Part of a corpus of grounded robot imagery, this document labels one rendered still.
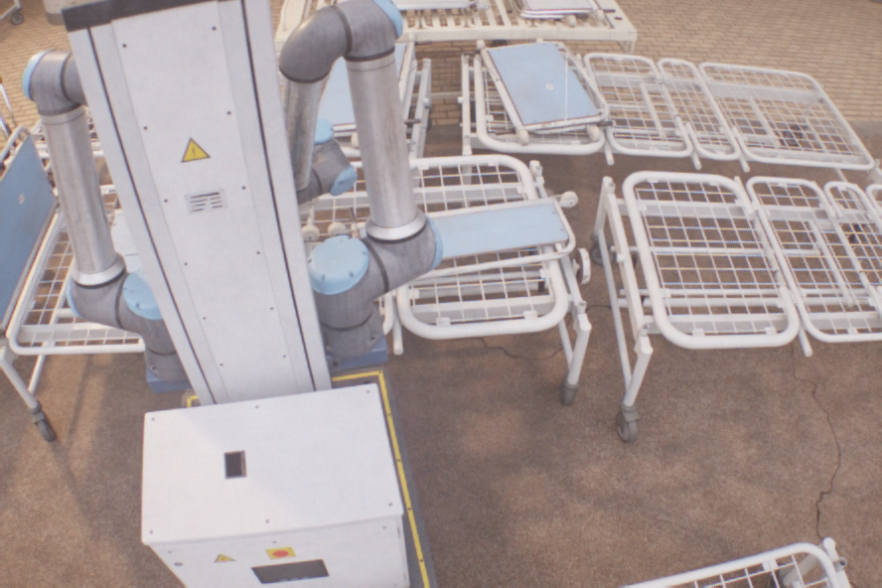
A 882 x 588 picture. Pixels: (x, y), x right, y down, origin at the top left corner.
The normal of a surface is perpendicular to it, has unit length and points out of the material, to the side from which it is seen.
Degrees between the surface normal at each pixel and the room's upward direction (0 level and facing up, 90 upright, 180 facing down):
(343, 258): 5
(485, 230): 1
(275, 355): 90
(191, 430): 0
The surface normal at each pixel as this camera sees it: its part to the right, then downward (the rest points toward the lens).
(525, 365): 0.00, -0.72
